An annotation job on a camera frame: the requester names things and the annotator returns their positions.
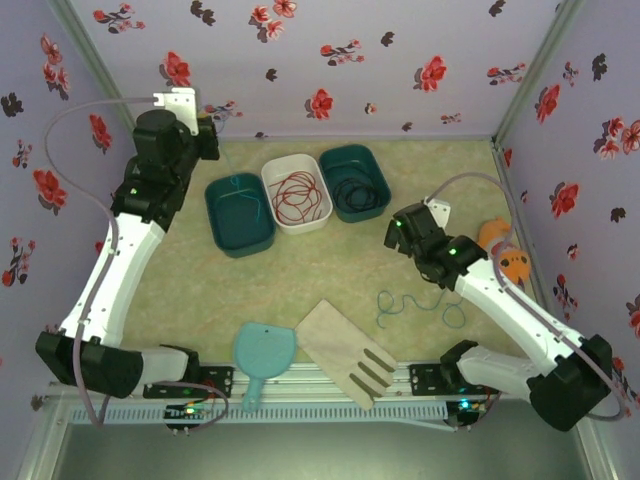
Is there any black cable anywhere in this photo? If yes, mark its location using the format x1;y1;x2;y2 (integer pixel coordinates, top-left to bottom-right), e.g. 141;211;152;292
333;174;379;212

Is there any red cable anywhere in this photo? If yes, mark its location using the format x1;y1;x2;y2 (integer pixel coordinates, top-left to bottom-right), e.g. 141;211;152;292
269;170;324;226

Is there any orange plush toy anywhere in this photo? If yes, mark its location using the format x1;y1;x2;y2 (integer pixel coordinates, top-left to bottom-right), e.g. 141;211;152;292
477;215;532;294

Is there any teal plastic bin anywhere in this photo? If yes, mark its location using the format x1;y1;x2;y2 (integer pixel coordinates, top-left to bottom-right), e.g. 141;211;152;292
204;171;277;259
318;143;393;224

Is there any white plastic bin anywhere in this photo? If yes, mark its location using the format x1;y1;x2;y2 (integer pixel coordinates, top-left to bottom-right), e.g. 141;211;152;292
260;153;335;235

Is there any controller circuit board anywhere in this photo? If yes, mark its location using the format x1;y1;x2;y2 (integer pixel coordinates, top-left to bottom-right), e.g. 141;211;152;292
164;402;211;435
447;397;489;432

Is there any light blue plastic dustpan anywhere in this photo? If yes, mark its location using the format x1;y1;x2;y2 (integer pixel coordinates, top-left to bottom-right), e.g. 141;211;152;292
233;322;299;413

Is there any grey right arm hose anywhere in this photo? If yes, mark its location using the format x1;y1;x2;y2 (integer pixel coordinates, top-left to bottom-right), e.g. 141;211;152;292
424;172;626;421

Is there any grey arm hose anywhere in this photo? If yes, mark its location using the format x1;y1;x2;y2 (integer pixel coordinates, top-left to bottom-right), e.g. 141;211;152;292
44;94;230;431
424;172;626;421

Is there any aluminium side rail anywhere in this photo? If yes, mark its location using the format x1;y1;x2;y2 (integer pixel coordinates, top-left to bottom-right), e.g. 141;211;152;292
492;142;551;301

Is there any aluminium frame post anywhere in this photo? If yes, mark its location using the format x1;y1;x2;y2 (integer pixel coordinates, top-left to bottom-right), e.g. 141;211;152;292
492;0;586;151
47;0;151;149

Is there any grey left arm hose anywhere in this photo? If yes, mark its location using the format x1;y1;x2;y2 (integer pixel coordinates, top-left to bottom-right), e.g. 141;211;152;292
44;94;230;431

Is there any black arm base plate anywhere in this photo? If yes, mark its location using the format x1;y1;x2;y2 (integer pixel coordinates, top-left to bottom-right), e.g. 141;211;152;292
143;363;236;401
408;363;501;401

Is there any aluminium front rail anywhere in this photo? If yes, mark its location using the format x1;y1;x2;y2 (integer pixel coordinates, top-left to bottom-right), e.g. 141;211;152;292
47;360;501;401

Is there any white slotted cable duct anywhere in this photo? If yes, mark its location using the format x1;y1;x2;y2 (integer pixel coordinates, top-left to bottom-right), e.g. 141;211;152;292
67;402;446;427

